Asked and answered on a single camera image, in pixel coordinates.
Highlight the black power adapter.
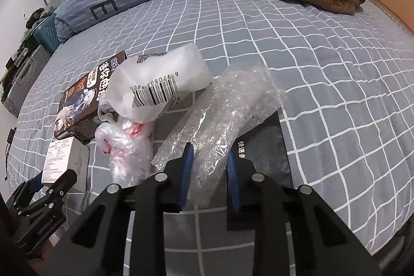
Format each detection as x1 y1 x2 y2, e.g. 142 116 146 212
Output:
5 127 17 181

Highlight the dark round gadget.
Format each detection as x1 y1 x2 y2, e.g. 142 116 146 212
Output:
26 8 47 29

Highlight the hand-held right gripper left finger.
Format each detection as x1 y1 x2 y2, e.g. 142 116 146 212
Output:
56 143 195 276

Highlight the person's left forearm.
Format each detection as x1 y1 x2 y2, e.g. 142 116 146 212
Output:
24 244 65 276

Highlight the teal suitcase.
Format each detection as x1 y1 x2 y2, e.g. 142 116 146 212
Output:
32 12 63 52

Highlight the clear bubble wrap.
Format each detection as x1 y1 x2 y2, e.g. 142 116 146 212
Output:
151 63 288 208

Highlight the brown cookie box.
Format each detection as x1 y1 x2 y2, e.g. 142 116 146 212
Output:
53 50 130 145

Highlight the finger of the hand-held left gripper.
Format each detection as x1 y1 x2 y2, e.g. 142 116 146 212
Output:
6 172 44 208
18 169 78 215

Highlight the small white box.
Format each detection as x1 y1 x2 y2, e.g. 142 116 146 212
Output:
41 137 90 194

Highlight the clear crumpled plastic bag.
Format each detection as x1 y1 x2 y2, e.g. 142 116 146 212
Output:
95 116 154 186

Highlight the grey suitcase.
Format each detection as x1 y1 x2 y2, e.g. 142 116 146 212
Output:
2 45 52 116

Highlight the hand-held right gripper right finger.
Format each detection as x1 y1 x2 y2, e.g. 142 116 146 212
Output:
226 151 384 276

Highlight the plastic courier mailer bag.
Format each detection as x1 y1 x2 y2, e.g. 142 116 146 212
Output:
152 101 293 228

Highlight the white barcode plastic bag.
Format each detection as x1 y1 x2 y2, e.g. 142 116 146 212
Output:
98 42 215 123

